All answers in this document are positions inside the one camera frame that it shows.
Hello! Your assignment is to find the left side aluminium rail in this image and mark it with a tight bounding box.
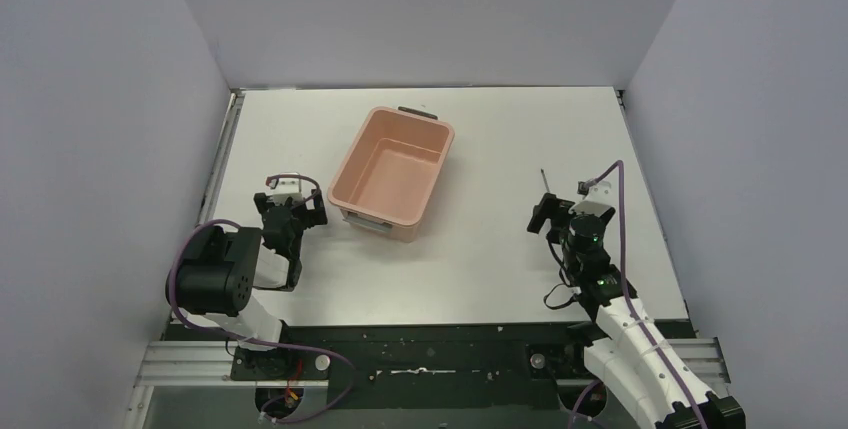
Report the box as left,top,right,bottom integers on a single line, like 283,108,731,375
196,89,245,224

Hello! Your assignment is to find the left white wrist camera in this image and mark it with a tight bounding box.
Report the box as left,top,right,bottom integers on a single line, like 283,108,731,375
268,178,303,205

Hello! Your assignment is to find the yellow black handled screwdriver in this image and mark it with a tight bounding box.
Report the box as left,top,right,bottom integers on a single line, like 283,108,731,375
540,168,550,193

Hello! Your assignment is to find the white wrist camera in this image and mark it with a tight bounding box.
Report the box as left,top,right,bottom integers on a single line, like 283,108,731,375
268,178,303,205
570,180,618,218

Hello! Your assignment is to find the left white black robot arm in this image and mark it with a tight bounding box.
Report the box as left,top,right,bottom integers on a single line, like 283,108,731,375
166,189,328,379

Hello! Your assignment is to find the purple cable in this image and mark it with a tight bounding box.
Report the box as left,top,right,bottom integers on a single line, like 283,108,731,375
166,174,357,426
568,160,710,429

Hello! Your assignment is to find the aluminium rail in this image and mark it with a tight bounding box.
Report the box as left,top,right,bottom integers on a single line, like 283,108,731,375
135,339,730,389
196,89,245,224

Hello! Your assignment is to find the aluminium front rail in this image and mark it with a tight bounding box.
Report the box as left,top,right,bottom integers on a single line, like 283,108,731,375
135,339,730,389

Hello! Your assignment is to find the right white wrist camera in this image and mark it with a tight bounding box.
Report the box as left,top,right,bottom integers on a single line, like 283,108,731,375
570,180,618,218

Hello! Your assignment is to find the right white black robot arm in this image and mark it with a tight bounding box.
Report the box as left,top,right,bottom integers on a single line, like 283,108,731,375
527,193,746,428

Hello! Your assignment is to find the pink plastic bin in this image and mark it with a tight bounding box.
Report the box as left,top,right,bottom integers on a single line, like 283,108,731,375
326,107,455,242

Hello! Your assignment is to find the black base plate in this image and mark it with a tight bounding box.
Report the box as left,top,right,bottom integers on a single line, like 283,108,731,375
162,321,696,411

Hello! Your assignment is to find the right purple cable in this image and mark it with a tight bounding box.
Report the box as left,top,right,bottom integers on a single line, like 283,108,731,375
568,160,710,429

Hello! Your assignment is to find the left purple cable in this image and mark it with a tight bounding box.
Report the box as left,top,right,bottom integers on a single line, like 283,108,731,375
166,174,357,426

